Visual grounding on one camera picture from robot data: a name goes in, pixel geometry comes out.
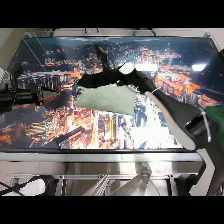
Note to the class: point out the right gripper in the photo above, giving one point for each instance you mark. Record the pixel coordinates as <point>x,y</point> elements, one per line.
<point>96,79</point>

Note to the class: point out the pale green shirt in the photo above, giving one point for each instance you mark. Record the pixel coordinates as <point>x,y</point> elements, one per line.
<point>106,99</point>

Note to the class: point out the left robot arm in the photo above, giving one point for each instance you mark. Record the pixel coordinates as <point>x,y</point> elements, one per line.
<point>20,96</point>

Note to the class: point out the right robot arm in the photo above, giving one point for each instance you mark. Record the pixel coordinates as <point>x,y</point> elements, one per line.
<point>173,110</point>

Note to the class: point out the dark green garment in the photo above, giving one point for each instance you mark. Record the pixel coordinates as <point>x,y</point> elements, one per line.
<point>216,115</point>

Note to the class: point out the silver frame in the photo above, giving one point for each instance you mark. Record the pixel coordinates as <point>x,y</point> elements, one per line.
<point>110,160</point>

